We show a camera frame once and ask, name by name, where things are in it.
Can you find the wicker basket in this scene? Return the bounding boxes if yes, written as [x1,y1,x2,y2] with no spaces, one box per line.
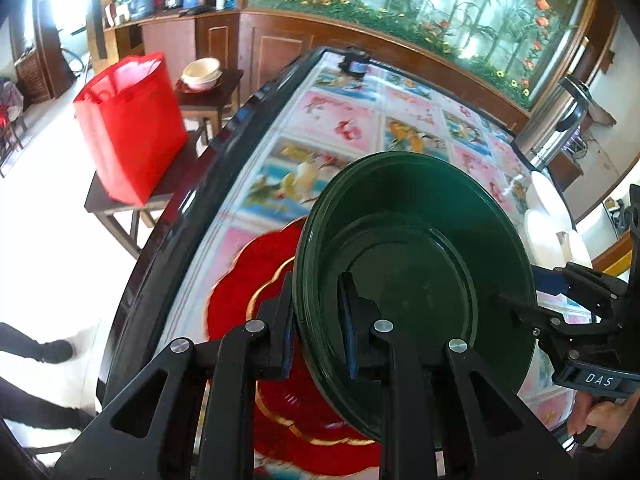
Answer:
[14,52,53,106]

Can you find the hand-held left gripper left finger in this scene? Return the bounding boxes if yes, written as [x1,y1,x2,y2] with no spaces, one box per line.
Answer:
[52,270,298,480]

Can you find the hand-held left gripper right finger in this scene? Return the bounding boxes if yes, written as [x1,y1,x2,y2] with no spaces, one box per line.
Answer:
[337,271,576,480]

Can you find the stainless steel flask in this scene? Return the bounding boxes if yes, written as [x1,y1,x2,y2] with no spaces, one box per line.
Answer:
[517,75,588,171]

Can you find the large glass aquarium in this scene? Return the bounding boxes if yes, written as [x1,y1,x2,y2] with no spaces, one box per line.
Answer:
[247,0,598,108]

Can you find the small cream bowl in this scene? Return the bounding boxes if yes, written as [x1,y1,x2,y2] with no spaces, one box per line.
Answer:
[182,72,224,92]
[182,57,222,83]

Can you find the person's right hand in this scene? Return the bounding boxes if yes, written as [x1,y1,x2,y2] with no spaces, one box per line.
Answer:
[567,390,640,456]

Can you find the dark green plastic bowl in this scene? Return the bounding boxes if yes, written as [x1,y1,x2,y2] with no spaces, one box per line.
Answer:
[292,151,538,453]

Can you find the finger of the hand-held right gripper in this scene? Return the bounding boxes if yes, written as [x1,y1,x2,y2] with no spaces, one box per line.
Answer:
[497,292,572,357]
[531,261,631,326]

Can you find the red shopping bag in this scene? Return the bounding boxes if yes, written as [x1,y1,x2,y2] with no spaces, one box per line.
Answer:
[72,51,190,207]

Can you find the dark wooden stool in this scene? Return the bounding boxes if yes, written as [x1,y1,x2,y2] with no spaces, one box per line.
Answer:
[172,69,245,143]
[84,130,201,261]

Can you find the black glossy table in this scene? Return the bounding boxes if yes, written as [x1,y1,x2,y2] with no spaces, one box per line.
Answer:
[97,46,596,480]

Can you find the red gold-rimmed plate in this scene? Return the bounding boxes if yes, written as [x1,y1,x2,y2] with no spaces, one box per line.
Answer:
[202,217,396,476]

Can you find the wooden sideboard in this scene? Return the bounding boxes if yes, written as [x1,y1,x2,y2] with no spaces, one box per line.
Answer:
[102,7,241,96]

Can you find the printed fruit tablecloth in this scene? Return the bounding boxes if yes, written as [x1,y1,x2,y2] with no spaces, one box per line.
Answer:
[165,50,596,480]

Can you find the small dark jar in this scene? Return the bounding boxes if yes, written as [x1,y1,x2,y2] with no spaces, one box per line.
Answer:
[339,49,371,77]

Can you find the wooden aquarium base cabinet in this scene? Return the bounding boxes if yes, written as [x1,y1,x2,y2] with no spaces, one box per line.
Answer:
[195,9,532,133]

